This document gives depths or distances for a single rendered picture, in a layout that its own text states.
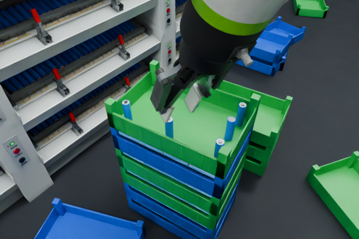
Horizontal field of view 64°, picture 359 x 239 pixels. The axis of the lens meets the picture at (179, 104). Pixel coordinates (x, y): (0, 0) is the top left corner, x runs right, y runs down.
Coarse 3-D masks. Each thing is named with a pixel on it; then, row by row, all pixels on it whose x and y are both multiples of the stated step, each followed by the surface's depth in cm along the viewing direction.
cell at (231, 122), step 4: (232, 116) 62; (228, 120) 61; (232, 120) 61; (228, 124) 62; (232, 124) 62; (228, 128) 63; (232, 128) 62; (228, 132) 63; (232, 132) 64; (224, 136) 66; (228, 136) 64; (232, 136) 65; (228, 140) 65
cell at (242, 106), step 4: (240, 104) 66; (244, 104) 65; (240, 108) 65; (244, 108) 65; (240, 112) 66; (244, 112) 66; (236, 116) 68; (240, 116) 67; (236, 120) 68; (240, 120) 68; (236, 124) 69; (240, 124) 69
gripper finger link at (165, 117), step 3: (171, 108) 49; (159, 111) 55; (168, 111) 50; (171, 111) 50; (162, 114) 54; (165, 114) 52; (168, 114) 51; (162, 117) 54; (165, 117) 53; (168, 117) 52; (165, 120) 53; (168, 120) 54
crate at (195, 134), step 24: (144, 96) 77; (216, 96) 73; (120, 120) 65; (144, 120) 70; (192, 120) 70; (216, 120) 70; (168, 144) 61; (192, 144) 65; (240, 144) 63; (216, 168) 57
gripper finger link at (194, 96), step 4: (196, 84) 52; (192, 88) 52; (196, 88) 51; (192, 92) 53; (196, 92) 51; (200, 92) 51; (188, 96) 55; (192, 96) 53; (196, 96) 52; (200, 96) 51; (184, 100) 57; (188, 100) 56; (192, 100) 54; (196, 100) 52; (200, 100) 52; (188, 104) 56; (192, 104) 54; (196, 104) 53; (188, 108) 57; (192, 108) 55; (192, 112) 57
